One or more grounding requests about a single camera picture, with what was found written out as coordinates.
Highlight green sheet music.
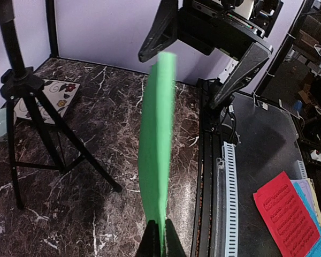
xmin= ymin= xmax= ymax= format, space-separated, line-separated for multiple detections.
xmin=137 ymin=52 xmax=176 ymax=247

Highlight floral square plate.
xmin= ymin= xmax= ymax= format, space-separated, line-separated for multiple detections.
xmin=14 ymin=79 xmax=81 ymax=120

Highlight stack of coloured papers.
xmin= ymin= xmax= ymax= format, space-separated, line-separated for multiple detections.
xmin=291 ymin=179 xmax=321 ymax=256

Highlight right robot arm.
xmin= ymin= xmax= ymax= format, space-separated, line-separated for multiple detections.
xmin=138 ymin=1 xmax=283 ymax=109

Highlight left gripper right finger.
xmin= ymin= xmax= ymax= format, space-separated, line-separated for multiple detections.
xmin=164 ymin=219 xmax=186 ymax=257

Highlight red sheet music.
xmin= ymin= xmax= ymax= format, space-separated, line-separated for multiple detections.
xmin=253 ymin=171 xmax=320 ymax=256

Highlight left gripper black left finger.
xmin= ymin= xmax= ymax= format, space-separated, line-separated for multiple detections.
xmin=135 ymin=220 xmax=161 ymax=257

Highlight white slotted cable duct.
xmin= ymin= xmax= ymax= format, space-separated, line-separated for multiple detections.
xmin=214 ymin=142 xmax=239 ymax=256

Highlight black front rail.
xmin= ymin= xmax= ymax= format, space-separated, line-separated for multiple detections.
xmin=190 ymin=79 xmax=221 ymax=256

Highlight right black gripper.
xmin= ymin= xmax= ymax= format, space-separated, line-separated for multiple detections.
xmin=138 ymin=0 xmax=272 ymax=109

